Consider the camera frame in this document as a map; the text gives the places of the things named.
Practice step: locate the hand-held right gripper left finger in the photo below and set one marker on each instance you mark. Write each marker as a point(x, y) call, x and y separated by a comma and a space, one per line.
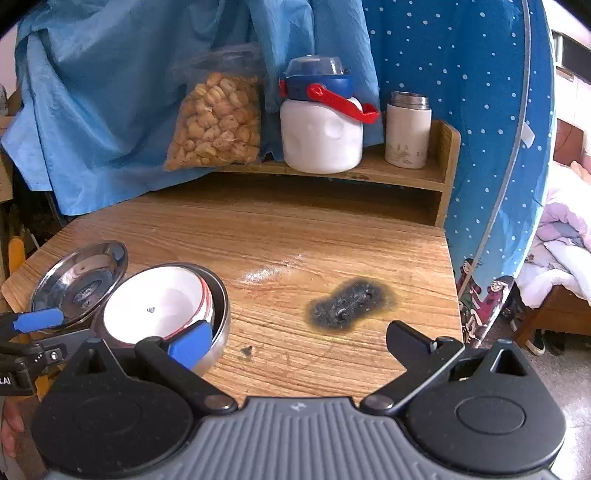
point(189, 346)

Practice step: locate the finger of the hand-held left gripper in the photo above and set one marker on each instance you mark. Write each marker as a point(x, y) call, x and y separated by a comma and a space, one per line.
point(37, 321)
point(51, 348)

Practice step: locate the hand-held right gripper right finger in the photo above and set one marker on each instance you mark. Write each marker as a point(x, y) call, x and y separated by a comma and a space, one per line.
point(408, 339)

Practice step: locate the steel bowl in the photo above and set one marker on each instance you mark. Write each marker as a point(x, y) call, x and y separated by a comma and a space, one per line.
point(220, 323)

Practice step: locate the white bowl with red stripes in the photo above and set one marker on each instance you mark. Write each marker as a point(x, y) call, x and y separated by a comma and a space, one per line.
point(157, 304)

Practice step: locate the steel plate with sticker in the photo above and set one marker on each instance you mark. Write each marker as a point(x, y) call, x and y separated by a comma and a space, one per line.
point(78, 281)

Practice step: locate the person's left hand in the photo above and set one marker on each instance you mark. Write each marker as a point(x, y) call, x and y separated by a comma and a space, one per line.
point(9, 427)

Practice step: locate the yellow wooden chair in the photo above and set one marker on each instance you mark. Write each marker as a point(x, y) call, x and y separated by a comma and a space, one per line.
point(16, 256)

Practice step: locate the dark shoe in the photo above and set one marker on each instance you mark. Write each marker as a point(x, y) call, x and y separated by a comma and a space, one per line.
point(535, 342)

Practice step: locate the wooden shelf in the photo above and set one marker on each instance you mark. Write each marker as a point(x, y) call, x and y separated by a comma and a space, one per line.
point(369, 184)

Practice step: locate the pale bedding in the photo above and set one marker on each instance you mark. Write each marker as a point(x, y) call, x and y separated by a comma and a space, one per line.
point(563, 249)

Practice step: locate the white thermos cup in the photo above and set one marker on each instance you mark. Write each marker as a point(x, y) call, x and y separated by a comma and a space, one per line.
point(407, 134)

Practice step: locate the white jug with blue lid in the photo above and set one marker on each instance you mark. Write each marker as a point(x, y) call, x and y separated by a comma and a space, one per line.
point(323, 134)

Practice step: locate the clear bag of puffed snacks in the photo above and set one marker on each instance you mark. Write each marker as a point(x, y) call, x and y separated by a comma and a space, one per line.
point(217, 120)

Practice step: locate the blue dotted tent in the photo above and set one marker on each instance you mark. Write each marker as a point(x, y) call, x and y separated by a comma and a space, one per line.
point(461, 115)

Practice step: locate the light blue cloth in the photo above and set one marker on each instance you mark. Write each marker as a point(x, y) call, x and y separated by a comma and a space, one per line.
point(115, 92)

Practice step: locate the wooden bed frame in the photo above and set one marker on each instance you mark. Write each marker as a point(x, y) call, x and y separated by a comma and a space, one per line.
point(561, 314)

